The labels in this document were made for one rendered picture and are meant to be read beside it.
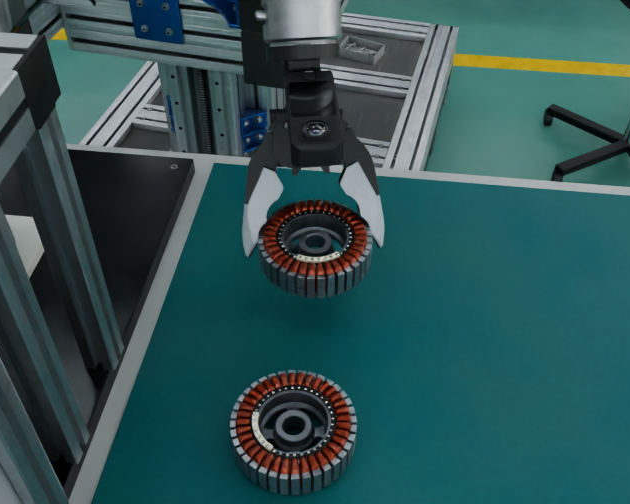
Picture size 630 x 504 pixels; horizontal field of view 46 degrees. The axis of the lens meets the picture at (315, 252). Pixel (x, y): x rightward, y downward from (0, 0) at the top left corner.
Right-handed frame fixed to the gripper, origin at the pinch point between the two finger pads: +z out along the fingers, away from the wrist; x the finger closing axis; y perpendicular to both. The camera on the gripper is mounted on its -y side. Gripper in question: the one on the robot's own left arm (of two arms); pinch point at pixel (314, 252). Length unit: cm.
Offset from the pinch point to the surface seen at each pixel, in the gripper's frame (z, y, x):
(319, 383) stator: 10.2, -8.9, 0.9
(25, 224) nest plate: -2.1, 13.2, 31.7
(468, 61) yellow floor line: -14, 191, -71
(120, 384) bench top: 11.2, -3.1, 20.0
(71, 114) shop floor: -4, 175, 62
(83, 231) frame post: -6.0, -10.7, 19.8
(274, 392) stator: 10.5, -9.3, 5.0
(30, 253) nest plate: 0.3, 9.0, 30.4
